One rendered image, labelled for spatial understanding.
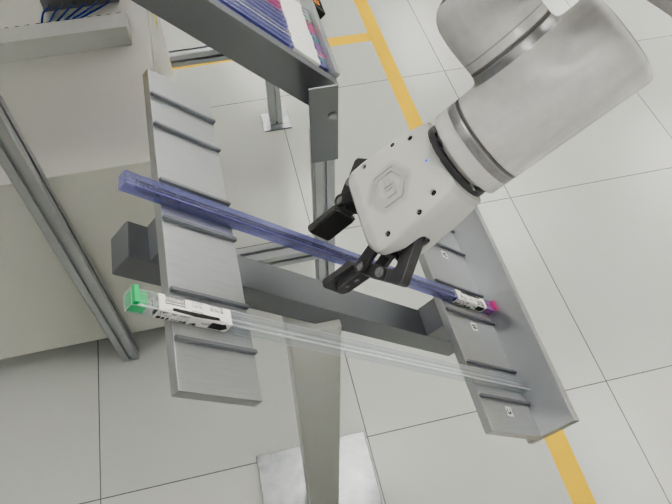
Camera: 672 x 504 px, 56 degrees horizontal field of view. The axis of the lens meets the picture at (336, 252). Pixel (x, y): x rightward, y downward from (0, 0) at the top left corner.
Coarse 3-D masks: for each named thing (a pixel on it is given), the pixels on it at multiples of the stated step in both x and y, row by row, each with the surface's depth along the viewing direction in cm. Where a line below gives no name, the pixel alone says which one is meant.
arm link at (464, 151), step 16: (448, 112) 53; (448, 128) 52; (464, 128) 51; (448, 144) 52; (464, 144) 51; (480, 144) 51; (464, 160) 52; (480, 160) 51; (464, 176) 53; (480, 176) 52; (496, 176) 52; (512, 176) 53
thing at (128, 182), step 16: (128, 176) 48; (128, 192) 49; (144, 192) 49; (160, 192) 50; (176, 192) 51; (176, 208) 51; (192, 208) 52; (208, 208) 53; (224, 208) 54; (224, 224) 55; (240, 224) 55; (256, 224) 56; (272, 224) 58; (272, 240) 58; (288, 240) 58; (304, 240) 60; (320, 240) 62; (320, 256) 62; (336, 256) 62; (352, 256) 64; (416, 288) 71; (432, 288) 72; (448, 288) 75
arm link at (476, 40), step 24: (456, 0) 48; (480, 0) 46; (504, 0) 45; (528, 0) 47; (648, 0) 40; (456, 24) 48; (480, 24) 47; (504, 24) 47; (528, 24) 47; (456, 48) 50; (480, 48) 48; (504, 48) 48
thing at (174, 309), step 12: (168, 300) 44; (180, 300) 45; (168, 312) 43; (180, 312) 44; (192, 312) 45; (204, 312) 46; (216, 312) 46; (228, 312) 47; (192, 324) 45; (204, 324) 46; (216, 324) 46; (228, 324) 47
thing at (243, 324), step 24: (144, 312) 43; (240, 312) 48; (264, 336) 49; (288, 336) 50; (312, 336) 52; (336, 336) 55; (384, 360) 58; (408, 360) 60; (432, 360) 63; (480, 384) 69; (504, 384) 71
